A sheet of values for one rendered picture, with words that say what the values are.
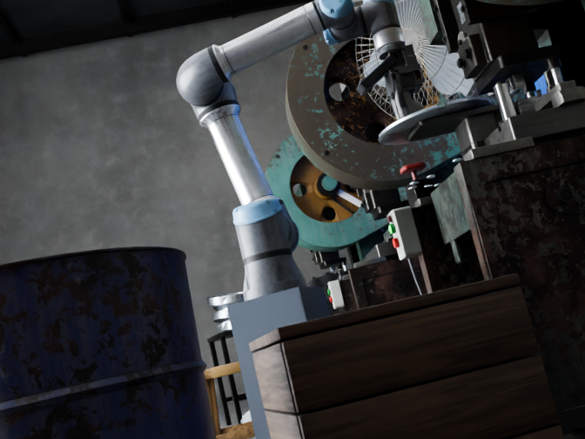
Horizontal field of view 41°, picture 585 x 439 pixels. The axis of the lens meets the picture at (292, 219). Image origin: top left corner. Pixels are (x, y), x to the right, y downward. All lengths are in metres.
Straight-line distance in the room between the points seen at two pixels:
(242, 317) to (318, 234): 3.25
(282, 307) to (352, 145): 1.69
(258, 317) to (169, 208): 6.94
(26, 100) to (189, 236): 2.37
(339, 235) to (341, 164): 1.75
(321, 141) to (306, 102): 0.18
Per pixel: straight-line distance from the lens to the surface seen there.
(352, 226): 5.03
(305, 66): 3.43
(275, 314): 1.74
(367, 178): 3.30
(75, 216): 8.78
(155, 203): 8.68
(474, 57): 2.03
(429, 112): 1.88
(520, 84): 2.07
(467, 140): 1.98
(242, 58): 1.94
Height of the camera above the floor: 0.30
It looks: 10 degrees up
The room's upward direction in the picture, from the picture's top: 13 degrees counter-clockwise
